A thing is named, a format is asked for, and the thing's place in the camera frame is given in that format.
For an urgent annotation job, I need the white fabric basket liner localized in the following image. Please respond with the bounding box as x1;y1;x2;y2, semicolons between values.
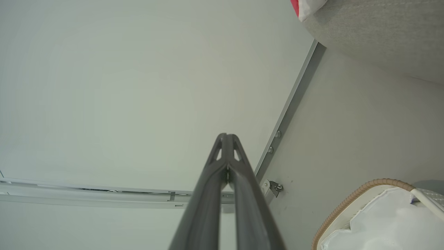
321;187;444;250

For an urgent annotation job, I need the woven rim laundry basket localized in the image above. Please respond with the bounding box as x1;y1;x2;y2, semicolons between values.
311;178;444;250

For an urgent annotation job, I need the grey aluminium frame rail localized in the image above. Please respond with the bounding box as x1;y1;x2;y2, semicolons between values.
0;169;237;209

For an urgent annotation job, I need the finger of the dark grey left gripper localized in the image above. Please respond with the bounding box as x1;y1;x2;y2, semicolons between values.
227;133;287;250
169;133;228;250

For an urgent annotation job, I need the metal corner bracket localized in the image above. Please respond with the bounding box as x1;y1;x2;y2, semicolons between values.
261;179;284;205

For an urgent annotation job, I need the grey aluminium frame post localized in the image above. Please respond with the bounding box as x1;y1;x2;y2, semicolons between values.
254;39;327;182

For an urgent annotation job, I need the red and white plush garment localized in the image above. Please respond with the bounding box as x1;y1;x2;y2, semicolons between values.
290;0;328;22

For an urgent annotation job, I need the white basket handle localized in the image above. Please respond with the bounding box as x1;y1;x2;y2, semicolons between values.
410;188;444;222

